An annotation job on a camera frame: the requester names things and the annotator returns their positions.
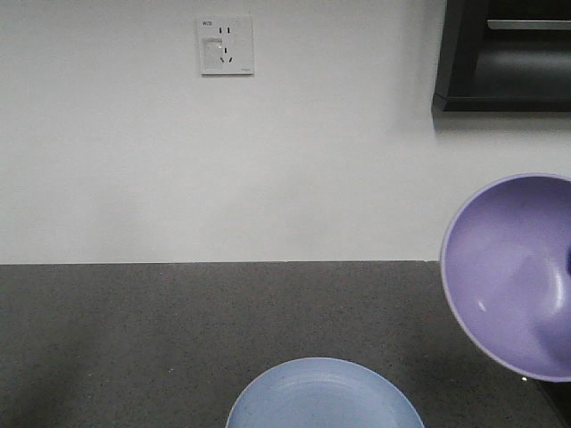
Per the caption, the purple plastic bowl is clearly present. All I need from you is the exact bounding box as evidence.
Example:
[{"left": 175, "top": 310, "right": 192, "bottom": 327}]
[{"left": 440, "top": 173, "right": 570, "bottom": 383}]

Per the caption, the light blue plastic plate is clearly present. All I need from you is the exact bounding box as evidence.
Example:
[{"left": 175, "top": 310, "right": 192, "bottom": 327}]
[{"left": 226, "top": 358, "right": 424, "bottom": 427}]

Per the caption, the black induction cooktop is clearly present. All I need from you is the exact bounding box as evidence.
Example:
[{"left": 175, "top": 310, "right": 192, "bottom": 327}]
[{"left": 534, "top": 380, "right": 571, "bottom": 428}]

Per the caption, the white wall power socket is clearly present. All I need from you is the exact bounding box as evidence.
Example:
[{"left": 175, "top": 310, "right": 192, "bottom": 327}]
[{"left": 195, "top": 15, "right": 254, "bottom": 76}]

